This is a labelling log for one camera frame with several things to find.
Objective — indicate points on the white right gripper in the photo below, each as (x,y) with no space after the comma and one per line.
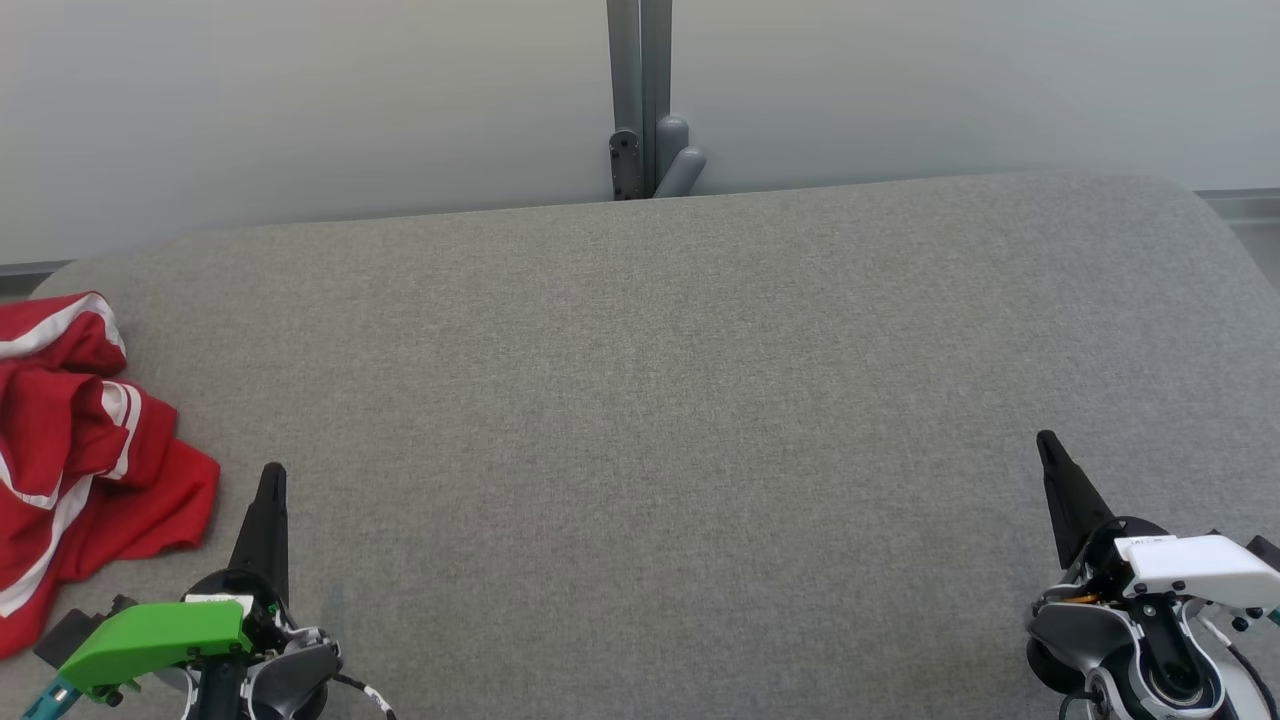
(1200,570)

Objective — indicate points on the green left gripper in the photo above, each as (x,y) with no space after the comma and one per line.
(150,635)

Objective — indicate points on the red shorts with white stripe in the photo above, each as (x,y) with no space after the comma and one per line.
(150,500)

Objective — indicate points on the dark metal post bracket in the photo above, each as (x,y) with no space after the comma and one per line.
(626,165)

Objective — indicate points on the grey rounded frame tube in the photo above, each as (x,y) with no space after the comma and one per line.
(673,135)
(685,170)

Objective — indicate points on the grey partition base rail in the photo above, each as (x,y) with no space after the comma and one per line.
(25,275)
(1245,205)

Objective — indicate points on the grey metal partition post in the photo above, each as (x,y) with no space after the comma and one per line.
(640,70)

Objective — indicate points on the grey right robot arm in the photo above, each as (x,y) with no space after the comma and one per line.
(1150,650)

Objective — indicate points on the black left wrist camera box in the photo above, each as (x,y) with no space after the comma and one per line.
(70,630)

